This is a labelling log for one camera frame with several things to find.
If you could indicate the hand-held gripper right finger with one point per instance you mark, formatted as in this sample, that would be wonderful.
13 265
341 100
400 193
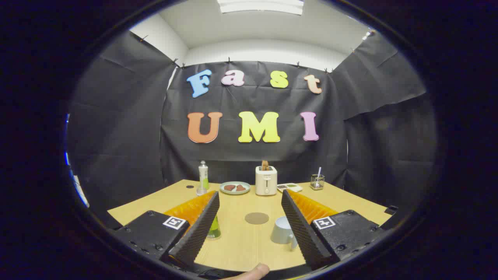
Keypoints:
301 233

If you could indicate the ceiling light panel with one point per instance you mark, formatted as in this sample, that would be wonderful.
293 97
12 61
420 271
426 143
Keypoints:
260 6

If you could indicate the green label juice bottle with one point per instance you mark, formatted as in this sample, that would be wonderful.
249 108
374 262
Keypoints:
214 229

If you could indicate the slim white green bottle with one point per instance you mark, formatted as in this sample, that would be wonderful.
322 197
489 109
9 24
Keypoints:
203 179

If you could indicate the brown bread slice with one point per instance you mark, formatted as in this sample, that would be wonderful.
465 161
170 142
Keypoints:
265 165

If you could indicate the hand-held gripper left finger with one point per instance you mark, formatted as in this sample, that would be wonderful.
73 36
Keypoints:
198 233

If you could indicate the wooden table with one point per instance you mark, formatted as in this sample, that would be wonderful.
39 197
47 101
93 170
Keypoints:
241 249

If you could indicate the round brown coaster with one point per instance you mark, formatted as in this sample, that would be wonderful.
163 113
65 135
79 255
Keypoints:
256 218

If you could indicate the black backdrop cloth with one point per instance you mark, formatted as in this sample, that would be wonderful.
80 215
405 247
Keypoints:
350 155

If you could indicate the white straw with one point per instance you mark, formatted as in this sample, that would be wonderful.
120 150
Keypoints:
319 171

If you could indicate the pale green plate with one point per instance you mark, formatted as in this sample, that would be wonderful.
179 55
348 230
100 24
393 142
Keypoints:
235 192

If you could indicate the white cup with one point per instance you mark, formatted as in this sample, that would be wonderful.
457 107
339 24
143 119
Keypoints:
281 231

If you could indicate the brown meat piece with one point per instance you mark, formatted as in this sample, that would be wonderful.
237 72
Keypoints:
241 188
229 188

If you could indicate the black table edge clamp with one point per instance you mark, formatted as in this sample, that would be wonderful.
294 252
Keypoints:
391 210

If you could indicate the white toaster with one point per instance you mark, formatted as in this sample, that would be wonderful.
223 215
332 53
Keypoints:
266 182

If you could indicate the white divided sauce tray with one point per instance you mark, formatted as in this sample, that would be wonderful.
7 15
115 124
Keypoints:
290 188

